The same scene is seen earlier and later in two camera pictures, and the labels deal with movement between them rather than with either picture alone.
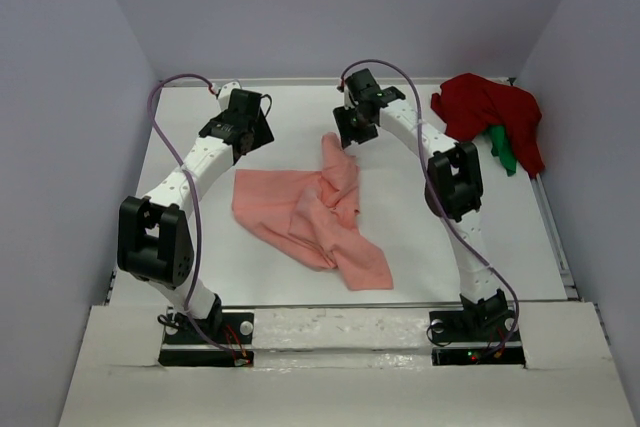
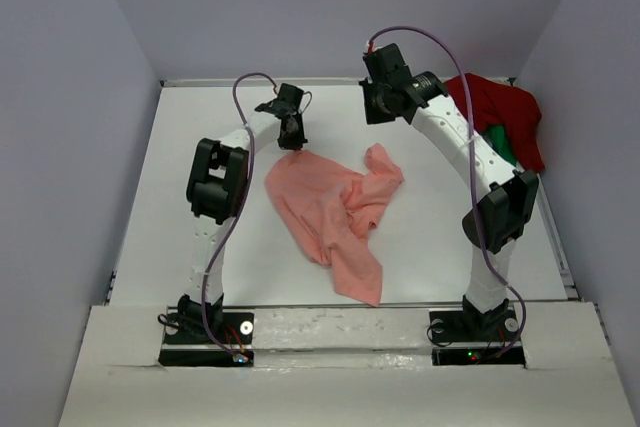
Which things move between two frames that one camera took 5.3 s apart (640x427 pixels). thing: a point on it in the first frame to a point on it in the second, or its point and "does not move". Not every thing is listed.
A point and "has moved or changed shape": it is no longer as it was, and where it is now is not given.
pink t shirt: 310,217 has moved or changed shape
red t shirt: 472,105 does not move
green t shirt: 502,148 does not move
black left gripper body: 261,132 to 297,118
